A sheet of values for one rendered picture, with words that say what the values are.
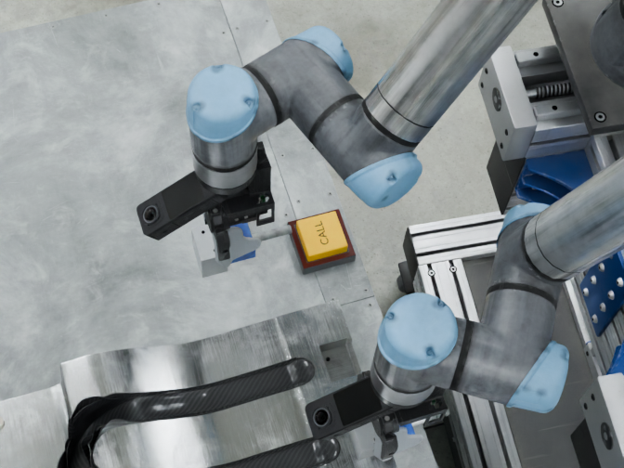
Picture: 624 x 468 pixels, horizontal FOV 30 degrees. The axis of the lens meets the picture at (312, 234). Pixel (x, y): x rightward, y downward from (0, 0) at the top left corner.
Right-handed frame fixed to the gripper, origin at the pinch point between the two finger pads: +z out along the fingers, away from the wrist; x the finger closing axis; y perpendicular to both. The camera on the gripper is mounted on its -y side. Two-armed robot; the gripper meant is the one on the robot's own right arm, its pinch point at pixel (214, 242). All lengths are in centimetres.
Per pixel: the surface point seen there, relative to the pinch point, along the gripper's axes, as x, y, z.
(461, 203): 39, 66, 95
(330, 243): 0.5, 16.9, 11.3
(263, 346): -13.6, 2.7, 6.3
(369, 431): -29.5, 11.7, 2.6
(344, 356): -17.1, 13.1, 8.7
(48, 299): 5.1, -23.4, 14.8
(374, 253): 33, 42, 95
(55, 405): -12.6, -25.3, 8.8
